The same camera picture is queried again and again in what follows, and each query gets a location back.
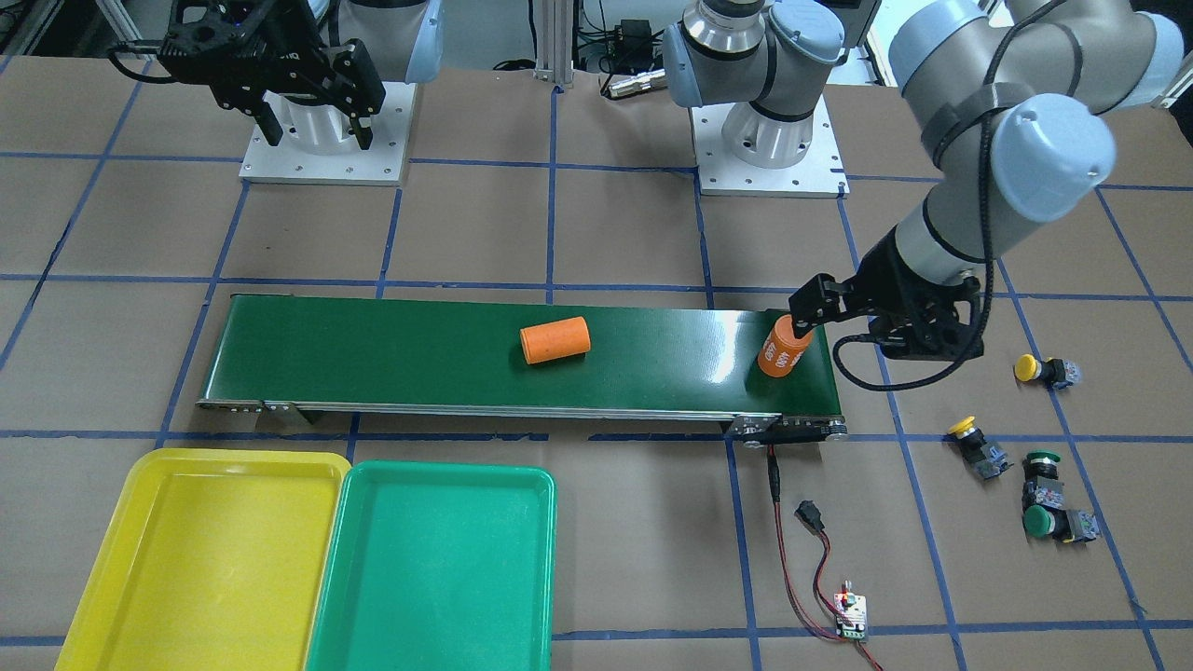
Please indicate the yellow push button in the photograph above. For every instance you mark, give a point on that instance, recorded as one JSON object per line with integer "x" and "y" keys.
{"x": 1052, "y": 372}
{"x": 986, "y": 459}

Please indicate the small motor controller board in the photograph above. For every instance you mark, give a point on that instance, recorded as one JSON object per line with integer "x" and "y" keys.
{"x": 851, "y": 613}

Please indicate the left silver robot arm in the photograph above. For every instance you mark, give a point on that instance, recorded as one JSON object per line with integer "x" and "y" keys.
{"x": 1013, "y": 117}

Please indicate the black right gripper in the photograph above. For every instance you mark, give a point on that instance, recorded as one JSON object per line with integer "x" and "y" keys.
{"x": 296, "y": 58}

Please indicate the yellow plastic tray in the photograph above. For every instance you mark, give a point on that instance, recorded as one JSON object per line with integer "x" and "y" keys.
{"x": 212, "y": 560}

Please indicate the plain orange cylinder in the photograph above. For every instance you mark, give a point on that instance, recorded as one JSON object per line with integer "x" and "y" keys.
{"x": 552, "y": 341}

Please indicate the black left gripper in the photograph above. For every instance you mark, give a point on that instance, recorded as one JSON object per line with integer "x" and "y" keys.
{"x": 888, "y": 272}

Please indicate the green plastic tray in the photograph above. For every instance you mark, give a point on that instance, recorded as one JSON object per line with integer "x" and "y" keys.
{"x": 439, "y": 566}

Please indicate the silver metal connector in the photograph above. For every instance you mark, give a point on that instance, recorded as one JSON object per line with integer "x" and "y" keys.
{"x": 637, "y": 84}

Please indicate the aluminium frame post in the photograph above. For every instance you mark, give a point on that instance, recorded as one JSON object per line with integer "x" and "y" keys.
{"x": 554, "y": 41}

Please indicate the green push button lying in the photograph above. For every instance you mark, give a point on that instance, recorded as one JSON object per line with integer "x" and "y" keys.
{"x": 1065, "y": 526}

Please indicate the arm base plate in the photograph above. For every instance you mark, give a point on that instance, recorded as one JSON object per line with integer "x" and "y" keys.
{"x": 317, "y": 148}
{"x": 742, "y": 153}

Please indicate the orange cylinder with white text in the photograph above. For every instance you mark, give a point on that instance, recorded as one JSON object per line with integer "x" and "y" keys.
{"x": 782, "y": 349}

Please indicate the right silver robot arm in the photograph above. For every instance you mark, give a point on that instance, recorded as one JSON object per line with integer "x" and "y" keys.
{"x": 404, "y": 38}

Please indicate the green conveyor belt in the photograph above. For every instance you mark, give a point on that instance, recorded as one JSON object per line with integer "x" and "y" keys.
{"x": 281, "y": 352}

